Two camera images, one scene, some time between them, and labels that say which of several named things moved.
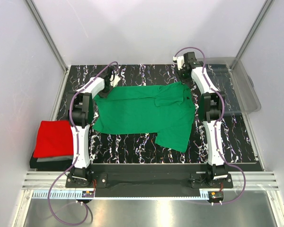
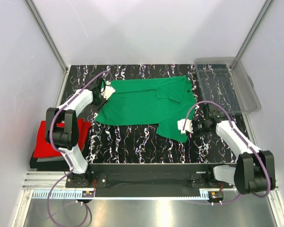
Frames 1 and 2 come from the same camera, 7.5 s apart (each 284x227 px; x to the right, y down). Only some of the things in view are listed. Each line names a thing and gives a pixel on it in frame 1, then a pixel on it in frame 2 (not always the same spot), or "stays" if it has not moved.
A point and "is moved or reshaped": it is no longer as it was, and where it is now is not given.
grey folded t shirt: (44, 159) stays
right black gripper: (184, 81) to (194, 133)
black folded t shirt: (50, 165) stays
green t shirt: (167, 110) is moved or reshaped
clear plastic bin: (227, 75) stays
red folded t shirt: (54, 138) stays
